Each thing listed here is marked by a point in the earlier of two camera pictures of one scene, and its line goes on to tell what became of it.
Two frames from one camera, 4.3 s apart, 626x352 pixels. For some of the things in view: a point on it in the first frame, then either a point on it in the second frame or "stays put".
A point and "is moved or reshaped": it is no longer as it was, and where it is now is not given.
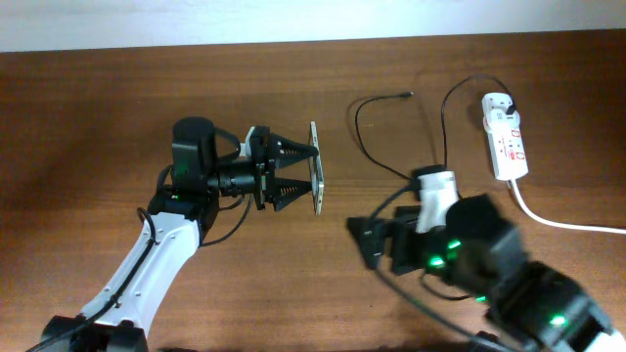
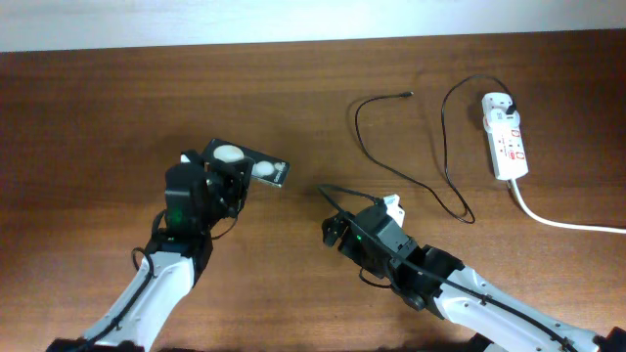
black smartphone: x=316 y=172 is moved or reshaped
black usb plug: x=511 y=109 stays put
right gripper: x=406 y=225 → x=340 y=221
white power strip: x=504 y=134 stays put
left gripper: x=264 y=179 → x=227 y=172
